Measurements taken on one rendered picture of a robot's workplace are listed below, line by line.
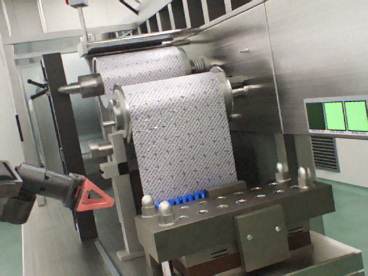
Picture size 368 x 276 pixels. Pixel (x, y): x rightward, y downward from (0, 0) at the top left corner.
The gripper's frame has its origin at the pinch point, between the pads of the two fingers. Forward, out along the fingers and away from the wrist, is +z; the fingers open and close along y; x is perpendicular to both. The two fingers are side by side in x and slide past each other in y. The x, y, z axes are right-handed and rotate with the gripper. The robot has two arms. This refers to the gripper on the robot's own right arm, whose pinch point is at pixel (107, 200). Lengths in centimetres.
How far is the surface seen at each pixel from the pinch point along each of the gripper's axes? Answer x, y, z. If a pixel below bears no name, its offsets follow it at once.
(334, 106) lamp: 31, 31, 28
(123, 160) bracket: 9.4, -7.1, 2.1
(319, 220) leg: 10, -13, 65
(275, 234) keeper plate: 4.9, 21.7, 30.0
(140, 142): 14.4, 0.3, 2.9
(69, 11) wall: 173, -553, -9
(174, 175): 9.7, 0.1, 13.2
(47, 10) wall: 163, -553, -35
